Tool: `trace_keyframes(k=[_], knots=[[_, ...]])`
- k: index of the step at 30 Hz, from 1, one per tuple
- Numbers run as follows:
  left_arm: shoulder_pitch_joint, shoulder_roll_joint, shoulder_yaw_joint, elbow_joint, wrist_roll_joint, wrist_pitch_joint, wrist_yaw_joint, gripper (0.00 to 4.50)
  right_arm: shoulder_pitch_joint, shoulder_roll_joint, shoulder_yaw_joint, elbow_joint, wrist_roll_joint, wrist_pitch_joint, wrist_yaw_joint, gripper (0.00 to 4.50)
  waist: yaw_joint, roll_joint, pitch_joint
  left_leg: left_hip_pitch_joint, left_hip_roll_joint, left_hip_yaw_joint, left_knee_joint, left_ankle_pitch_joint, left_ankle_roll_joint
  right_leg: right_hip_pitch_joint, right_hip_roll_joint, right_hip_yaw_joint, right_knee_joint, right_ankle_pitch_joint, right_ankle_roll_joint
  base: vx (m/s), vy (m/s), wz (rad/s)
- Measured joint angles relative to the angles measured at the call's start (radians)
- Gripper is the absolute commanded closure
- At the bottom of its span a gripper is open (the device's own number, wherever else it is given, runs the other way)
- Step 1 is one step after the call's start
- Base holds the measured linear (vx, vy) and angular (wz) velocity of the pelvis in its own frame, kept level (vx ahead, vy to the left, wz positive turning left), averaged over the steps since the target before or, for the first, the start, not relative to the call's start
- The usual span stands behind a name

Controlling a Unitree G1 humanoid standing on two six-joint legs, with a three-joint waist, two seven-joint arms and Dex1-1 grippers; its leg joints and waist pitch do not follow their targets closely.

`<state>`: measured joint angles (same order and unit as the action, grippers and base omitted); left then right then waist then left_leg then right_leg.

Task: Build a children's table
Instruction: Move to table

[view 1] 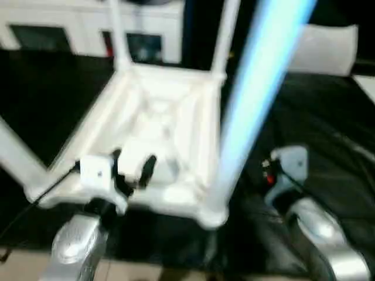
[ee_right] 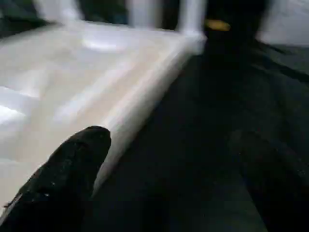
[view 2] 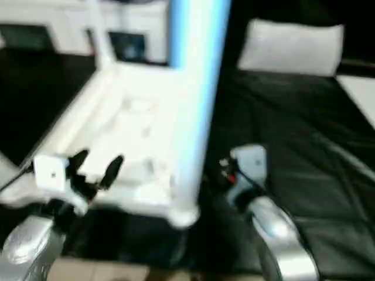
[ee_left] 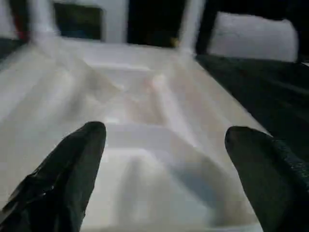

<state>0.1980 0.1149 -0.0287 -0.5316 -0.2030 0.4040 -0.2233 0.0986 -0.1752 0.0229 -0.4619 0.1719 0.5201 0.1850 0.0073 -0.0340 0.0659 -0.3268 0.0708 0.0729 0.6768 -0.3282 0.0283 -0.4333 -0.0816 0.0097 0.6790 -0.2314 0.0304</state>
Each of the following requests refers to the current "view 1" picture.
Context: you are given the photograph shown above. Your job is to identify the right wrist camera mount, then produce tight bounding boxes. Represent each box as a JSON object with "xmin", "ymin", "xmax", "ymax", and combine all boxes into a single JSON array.
[{"xmin": 265, "ymin": 146, "xmax": 310, "ymax": 211}]

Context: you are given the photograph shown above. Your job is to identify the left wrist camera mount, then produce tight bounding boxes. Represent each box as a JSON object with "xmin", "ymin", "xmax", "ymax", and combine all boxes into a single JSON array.
[{"xmin": 79, "ymin": 156, "xmax": 128, "ymax": 216}]

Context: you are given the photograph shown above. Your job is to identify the flat white board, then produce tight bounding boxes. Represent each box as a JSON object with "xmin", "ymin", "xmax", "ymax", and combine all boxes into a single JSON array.
[{"xmin": 353, "ymin": 74, "xmax": 375, "ymax": 105}]

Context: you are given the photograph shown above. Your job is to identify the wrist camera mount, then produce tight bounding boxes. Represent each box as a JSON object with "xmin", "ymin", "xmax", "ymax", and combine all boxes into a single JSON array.
[
  {"xmin": 79, "ymin": 156, "xmax": 128, "ymax": 216},
  {"xmin": 265, "ymin": 146, "xmax": 310, "ymax": 211}
]

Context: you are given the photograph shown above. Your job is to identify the white glass-door cabinet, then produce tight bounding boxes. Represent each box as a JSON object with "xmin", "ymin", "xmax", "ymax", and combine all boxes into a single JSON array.
[{"xmin": 0, "ymin": 0, "xmax": 182, "ymax": 64}]

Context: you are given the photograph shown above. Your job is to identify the dark grey cap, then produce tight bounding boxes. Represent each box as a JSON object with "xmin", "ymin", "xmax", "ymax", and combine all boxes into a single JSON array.
[{"xmin": 128, "ymin": 0, "xmax": 173, "ymax": 6}]

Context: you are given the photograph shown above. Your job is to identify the white panel with screw holes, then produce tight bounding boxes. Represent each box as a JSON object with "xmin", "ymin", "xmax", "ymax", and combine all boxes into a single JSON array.
[{"xmin": 289, "ymin": 23, "xmax": 360, "ymax": 77}]

